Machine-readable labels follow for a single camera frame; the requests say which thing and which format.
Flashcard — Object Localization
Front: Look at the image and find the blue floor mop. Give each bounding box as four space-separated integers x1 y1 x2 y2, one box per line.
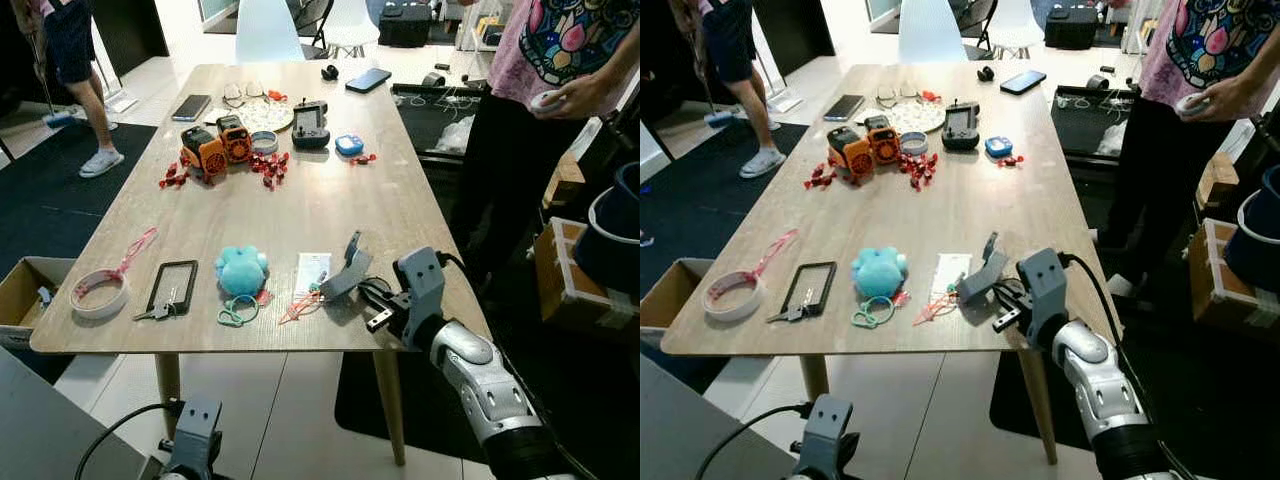
28 25 89 131
690 20 746 131

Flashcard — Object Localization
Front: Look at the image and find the grey plastic stand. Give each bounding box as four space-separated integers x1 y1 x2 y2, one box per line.
320 231 374 301
955 232 1009 303

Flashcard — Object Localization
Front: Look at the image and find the red tassel charm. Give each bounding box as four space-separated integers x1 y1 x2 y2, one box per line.
278 288 326 325
913 290 963 326

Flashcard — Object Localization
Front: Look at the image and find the white paper card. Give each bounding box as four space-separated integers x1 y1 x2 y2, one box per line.
295 252 332 298

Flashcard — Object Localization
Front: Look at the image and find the light wooden table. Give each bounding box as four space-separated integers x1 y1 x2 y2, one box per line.
660 62 1128 467
30 62 493 467

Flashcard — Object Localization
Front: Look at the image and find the teal plush toy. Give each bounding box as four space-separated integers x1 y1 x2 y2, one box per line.
851 246 910 299
215 245 271 298

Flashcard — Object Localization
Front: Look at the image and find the black remote controller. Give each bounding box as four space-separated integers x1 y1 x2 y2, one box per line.
292 100 331 151
942 100 981 151

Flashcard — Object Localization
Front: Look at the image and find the person in colourful shirt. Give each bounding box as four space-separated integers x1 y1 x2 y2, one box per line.
1095 0 1280 296
450 0 641 286

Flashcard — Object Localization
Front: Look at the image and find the taped cardboard box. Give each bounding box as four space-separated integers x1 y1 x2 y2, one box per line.
533 217 641 333
1188 217 1280 331

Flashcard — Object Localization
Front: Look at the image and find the low black side table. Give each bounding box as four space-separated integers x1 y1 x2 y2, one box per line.
390 83 493 161
1050 85 1141 161

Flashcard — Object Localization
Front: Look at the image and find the orange and black device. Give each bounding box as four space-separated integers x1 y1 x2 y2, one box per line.
864 115 901 164
180 125 229 184
827 125 876 184
217 114 254 164

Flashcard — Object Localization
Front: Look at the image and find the white plate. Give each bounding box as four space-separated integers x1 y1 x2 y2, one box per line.
890 98 946 134
243 98 296 134

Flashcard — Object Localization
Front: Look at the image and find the dark blue smartphone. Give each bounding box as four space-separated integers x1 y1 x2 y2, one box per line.
345 67 393 94
999 68 1048 96

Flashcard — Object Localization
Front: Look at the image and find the small wooden box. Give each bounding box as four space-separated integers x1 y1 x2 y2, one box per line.
1195 152 1241 213
543 150 588 213

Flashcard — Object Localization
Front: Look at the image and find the black foam floor mat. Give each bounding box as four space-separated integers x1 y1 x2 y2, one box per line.
990 200 1280 480
333 200 641 480

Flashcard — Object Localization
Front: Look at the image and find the dark blue bucket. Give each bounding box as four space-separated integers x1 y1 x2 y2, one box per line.
1223 165 1280 293
572 160 641 298

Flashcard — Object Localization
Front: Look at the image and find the pink ribbon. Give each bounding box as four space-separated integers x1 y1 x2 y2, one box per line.
112 227 159 281
748 229 799 283

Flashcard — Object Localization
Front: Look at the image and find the white chair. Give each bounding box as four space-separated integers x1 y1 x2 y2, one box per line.
985 0 1041 53
322 0 381 56
897 0 966 63
235 0 304 63

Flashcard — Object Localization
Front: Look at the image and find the black equipment case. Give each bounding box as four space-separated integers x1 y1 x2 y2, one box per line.
1043 5 1098 49
378 3 433 48

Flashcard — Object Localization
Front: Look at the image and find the white tape roll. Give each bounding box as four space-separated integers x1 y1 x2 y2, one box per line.
70 268 131 320
703 270 766 322

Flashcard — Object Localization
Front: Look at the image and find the open cardboard box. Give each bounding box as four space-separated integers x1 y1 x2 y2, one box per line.
640 258 716 351
0 256 76 351

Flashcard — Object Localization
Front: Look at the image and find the white floor stand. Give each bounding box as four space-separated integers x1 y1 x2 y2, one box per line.
90 20 141 113
750 20 801 113

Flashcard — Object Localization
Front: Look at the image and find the white board panel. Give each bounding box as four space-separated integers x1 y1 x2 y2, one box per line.
640 350 791 480
0 345 151 480

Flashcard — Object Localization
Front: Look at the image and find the person in dark shorts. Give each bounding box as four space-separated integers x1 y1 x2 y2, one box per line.
10 0 126 179
680 0 791 179

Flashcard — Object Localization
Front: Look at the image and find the black card holder frame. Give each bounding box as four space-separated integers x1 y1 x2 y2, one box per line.
146 259 199 316
782 261 838 317

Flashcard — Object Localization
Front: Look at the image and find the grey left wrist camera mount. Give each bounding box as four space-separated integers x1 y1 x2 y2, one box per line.
165 395 223 480
795 393 856 480

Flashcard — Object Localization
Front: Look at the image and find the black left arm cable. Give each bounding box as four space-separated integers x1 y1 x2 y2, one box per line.
695 400 816 480
75 400 186 480

